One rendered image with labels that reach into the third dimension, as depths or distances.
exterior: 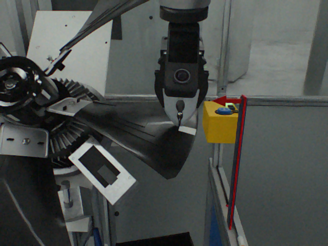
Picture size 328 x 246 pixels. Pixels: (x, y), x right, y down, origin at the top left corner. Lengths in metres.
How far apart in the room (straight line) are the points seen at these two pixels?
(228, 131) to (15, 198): 0.57
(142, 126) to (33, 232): 0.27
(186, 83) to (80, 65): 0.57
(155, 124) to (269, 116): 0.94
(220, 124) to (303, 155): 0.80
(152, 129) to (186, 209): 1.13
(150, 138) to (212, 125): 0.36
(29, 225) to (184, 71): 0.39
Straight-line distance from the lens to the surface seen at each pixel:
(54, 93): 0.58
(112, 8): 0.64
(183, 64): 0.36
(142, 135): 0.47
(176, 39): 0.39
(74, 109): 0.55
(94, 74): 0.85
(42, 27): 1.01
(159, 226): 1.66
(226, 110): 0.81
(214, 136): 0.81
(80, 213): 0.66
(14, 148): 0.57
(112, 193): 0.59
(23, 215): 0.55
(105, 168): 0.60
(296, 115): 1.42
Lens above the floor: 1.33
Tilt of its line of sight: 21 degrees down
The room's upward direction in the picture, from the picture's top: straight up
